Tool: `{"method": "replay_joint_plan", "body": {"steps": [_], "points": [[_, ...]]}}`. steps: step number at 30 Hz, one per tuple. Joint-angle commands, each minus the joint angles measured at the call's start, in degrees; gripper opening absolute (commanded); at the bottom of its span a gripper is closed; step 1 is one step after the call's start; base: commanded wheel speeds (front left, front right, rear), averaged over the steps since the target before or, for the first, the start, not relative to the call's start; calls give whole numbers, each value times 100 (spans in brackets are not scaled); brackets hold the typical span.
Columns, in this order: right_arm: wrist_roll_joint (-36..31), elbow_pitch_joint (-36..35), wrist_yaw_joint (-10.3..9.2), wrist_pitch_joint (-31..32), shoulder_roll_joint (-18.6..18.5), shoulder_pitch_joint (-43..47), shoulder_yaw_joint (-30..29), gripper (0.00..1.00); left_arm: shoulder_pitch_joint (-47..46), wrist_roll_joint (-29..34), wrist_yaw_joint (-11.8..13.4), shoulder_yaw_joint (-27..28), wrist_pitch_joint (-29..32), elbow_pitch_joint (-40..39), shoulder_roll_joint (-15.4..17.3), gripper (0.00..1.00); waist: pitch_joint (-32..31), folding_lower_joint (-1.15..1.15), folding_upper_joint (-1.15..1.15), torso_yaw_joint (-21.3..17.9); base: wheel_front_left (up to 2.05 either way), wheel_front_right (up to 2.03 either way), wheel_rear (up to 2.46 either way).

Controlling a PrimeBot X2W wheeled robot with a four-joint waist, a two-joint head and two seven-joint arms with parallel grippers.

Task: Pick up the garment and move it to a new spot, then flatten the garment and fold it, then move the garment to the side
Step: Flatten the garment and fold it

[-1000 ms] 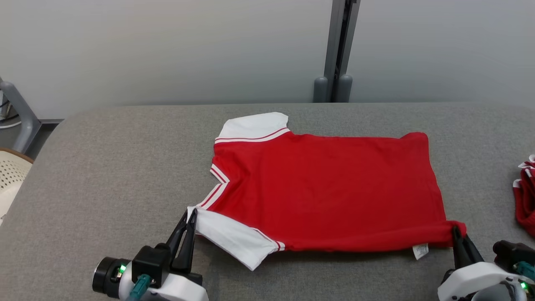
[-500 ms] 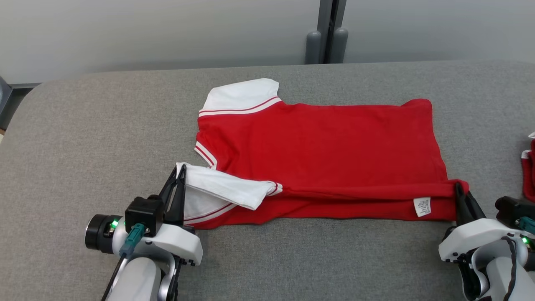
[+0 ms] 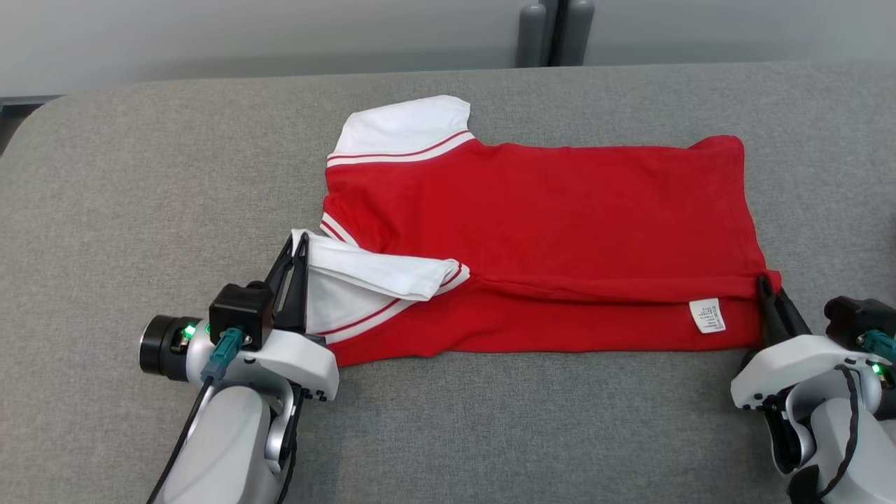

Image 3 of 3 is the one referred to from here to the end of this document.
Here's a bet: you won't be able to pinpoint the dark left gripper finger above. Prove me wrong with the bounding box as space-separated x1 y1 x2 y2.
265 234 295 309
276 232 310 333

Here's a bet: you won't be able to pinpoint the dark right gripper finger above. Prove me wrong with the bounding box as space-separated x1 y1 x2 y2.
758 274 788 347
776 288 813 340

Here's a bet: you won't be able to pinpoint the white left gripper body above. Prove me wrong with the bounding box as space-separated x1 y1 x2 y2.
185 318 340 403

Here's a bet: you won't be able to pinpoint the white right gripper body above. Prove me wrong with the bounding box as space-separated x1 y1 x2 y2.
730 335 883 414

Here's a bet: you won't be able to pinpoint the red jersey white sleeves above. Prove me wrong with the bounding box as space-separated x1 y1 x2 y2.
290 95 783 368

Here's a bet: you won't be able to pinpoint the left black braided arm cable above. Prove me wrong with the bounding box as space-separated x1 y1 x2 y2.
275 385 307 504

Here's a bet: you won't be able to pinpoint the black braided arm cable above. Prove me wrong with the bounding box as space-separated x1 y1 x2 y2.
787 364 862 504
275 385 307 504

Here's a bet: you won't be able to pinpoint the left teal plug camera cable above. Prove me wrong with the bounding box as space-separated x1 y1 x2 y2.
143 329 244 504

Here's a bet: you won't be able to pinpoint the teal plug camera cable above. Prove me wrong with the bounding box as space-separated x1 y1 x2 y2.
143 329 244 504
862 330 896 365

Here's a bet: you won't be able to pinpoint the right black braided arm cable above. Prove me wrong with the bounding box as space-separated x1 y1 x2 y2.
787 364 862 504

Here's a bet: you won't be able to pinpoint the right teal plug camera cable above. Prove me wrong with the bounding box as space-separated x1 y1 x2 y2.
862 330 896 365

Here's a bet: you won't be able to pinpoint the grey cylinder post foot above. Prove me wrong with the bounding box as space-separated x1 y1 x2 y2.
517 2 547 69
568 0 596 67

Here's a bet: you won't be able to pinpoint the grey partition post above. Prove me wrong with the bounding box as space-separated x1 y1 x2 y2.
546 0 571 67

